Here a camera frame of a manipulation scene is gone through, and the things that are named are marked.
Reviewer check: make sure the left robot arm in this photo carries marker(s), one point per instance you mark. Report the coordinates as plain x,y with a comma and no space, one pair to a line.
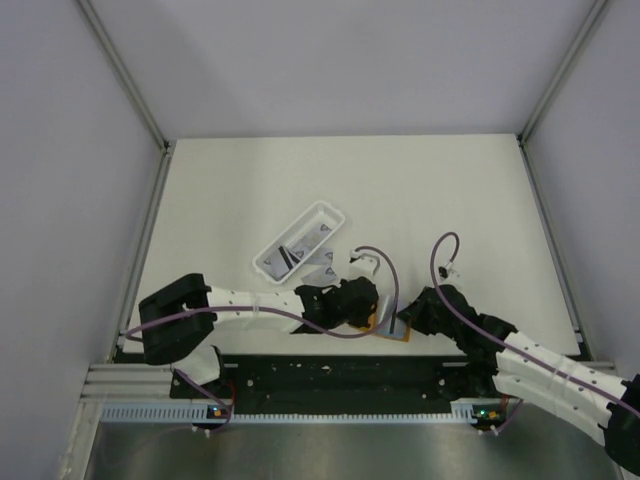
177,319

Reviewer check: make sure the silver card black stripe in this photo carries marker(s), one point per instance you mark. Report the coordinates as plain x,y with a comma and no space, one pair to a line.
386,316

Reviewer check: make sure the silver diamond card in basket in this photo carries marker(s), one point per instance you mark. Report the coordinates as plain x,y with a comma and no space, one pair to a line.
300,250

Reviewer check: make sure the silver stripe card in basket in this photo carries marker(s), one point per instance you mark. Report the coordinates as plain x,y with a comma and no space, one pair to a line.
279,263

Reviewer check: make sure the white plastic basket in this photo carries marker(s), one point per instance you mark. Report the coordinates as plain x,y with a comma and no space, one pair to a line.
319,212

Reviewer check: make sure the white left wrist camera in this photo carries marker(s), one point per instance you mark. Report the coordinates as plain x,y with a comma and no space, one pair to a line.
363,264

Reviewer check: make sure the aluminium frame post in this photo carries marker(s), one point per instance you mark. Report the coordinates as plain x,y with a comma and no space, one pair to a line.
159,170
595,16

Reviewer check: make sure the silver VIP card in basket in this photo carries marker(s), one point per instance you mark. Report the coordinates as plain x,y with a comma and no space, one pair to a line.
316,235

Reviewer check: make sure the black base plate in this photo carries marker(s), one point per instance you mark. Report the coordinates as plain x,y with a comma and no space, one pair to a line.
350,384

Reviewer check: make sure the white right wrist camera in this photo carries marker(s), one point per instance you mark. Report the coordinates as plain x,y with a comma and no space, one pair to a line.
447,272

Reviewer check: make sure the right aluminium frame post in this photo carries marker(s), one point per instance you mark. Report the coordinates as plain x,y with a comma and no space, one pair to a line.
595,16

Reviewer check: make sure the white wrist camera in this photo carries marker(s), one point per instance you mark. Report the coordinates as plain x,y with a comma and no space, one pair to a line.
447,272
363,264

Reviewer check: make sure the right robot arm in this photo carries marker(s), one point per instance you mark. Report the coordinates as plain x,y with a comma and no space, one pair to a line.
603,406

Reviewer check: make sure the silver diamond card by basket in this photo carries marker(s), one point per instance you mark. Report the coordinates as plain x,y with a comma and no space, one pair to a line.
322,256

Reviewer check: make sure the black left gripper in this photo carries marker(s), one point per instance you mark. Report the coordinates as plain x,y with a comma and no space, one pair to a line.
361,320

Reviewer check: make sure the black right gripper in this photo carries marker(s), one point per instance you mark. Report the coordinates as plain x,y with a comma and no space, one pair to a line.
415,312

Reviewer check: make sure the white slotted cable duct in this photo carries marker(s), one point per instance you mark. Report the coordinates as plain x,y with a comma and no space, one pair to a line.
209,414

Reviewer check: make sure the yellow leather card holder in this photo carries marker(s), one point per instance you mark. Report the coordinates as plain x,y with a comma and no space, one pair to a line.
402,331

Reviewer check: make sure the left aluminium frame post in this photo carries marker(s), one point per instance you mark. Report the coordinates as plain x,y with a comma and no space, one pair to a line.
159,170

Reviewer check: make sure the silver VIP card on table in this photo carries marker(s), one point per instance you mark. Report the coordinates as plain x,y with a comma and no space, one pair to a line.
322,277

